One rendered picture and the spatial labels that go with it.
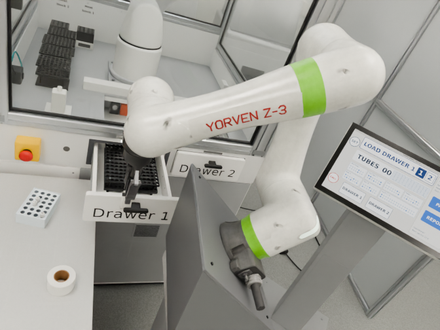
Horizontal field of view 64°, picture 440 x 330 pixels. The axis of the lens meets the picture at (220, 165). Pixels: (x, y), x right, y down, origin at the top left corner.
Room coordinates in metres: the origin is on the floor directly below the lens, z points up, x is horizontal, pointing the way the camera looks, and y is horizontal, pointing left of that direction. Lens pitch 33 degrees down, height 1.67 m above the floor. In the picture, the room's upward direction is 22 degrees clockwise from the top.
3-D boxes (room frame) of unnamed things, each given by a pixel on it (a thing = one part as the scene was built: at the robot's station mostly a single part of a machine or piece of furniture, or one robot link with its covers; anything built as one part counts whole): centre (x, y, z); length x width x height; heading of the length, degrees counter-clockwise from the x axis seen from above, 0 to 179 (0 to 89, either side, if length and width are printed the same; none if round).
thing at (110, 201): (0.79, 0.20, 0.87); 0.29 x 0.02 x 0.11; 117
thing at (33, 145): (0.86, 0.61, 0.88); 0.07 x 0.05 x 0.07; 117
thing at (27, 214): (0.74, 0.48, 0.78); 0.12 x 0.08 x 0.04; 12
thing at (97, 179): (0.98, 0.30, 0.86); 0.40 x 0.26 x 0.06; 27
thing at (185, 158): (1.17, 0.04, 0.87); 0.29 x 0.02 x 0.11; 117
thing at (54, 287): (0.54, 0.28, 0.78); 0.07 x 0.07 x 0.04
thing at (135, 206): (0.77, 0.19, 0.91); 0.07 x 0.04 x 0.01; 117
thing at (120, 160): (0.97, 0.29, 0.87); 0.22 x 0.18 x 0.06; 27
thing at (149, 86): (0.73, 0.21, 1.27); 0.13 x 0.11 x 0.14; 22
